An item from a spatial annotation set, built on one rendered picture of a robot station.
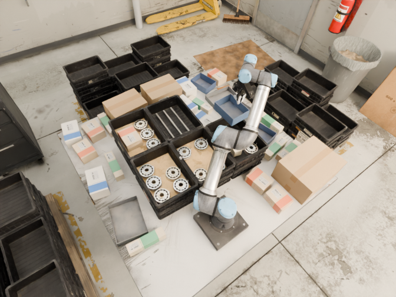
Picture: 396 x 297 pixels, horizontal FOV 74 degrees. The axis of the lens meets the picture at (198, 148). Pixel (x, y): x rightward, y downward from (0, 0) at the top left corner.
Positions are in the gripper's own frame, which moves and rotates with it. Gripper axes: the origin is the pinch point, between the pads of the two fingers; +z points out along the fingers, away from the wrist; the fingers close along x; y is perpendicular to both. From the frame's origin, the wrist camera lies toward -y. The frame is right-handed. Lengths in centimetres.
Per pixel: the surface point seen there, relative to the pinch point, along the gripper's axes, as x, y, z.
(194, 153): 35.2, -2.1, 32.8
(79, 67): 63, 183, 66
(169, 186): 65, -15, 35
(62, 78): 75, 248, 120
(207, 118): 4.7, 24.2, 34.1
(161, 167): 61, 1, 35
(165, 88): 20, 68, 28
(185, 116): 21, 33, 32
